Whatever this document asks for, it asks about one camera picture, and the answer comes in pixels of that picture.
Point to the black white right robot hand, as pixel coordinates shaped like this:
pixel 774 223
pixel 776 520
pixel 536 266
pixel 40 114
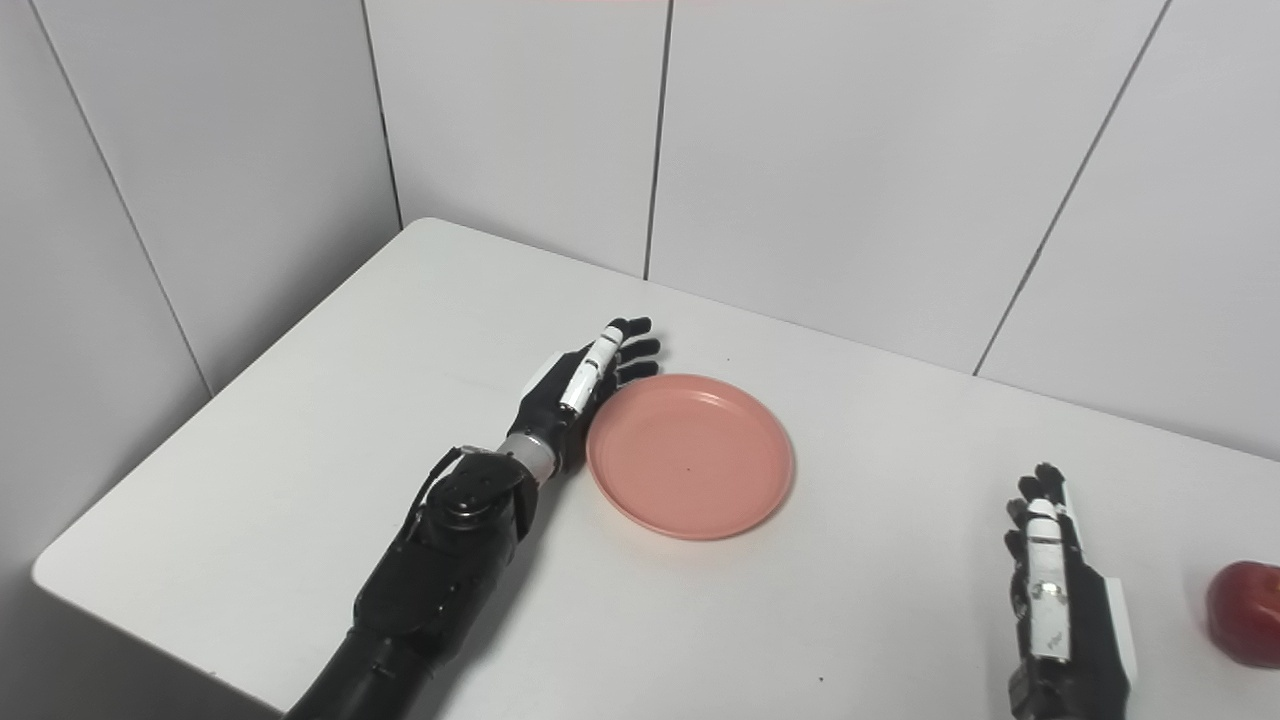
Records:
pixel 1095 640

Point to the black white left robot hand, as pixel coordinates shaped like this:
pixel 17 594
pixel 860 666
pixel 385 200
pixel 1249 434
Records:
pixel 545 405

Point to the red apple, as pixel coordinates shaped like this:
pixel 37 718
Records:
pixel 1245 615

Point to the pink round plate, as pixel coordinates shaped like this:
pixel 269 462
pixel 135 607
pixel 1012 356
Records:
pixel 690 455

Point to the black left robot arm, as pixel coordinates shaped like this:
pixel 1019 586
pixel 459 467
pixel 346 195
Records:
pixel 430 590

